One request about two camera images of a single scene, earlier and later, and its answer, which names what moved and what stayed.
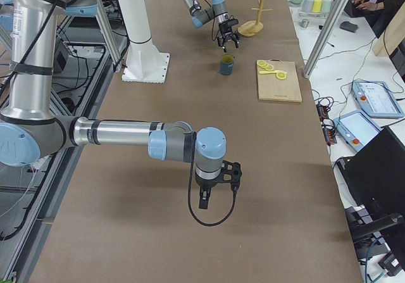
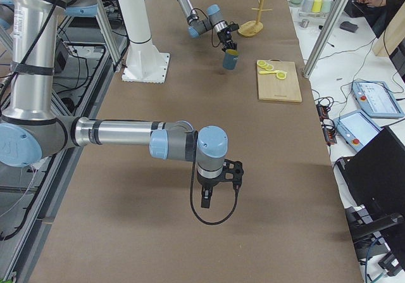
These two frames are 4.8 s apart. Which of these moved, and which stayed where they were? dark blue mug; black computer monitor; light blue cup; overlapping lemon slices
Moved: dark blue mug
Stayed: black computer monitor; overlapping lemon slices; light blue cup
